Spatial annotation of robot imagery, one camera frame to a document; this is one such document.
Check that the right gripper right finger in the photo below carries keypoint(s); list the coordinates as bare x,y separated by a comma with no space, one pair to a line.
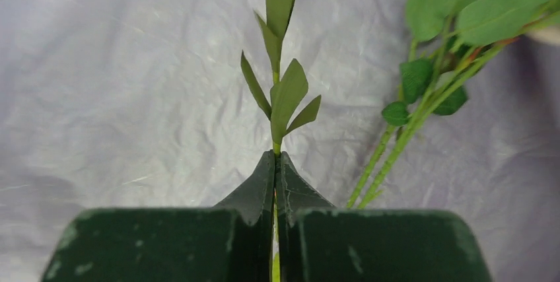
320,242

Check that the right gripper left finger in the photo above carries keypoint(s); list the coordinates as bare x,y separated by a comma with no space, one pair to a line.
230,241

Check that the single pale pink bud stem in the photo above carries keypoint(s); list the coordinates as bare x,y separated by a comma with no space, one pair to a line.
282,87

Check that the small pink rose stem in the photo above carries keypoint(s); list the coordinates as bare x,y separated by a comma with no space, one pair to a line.
451,42

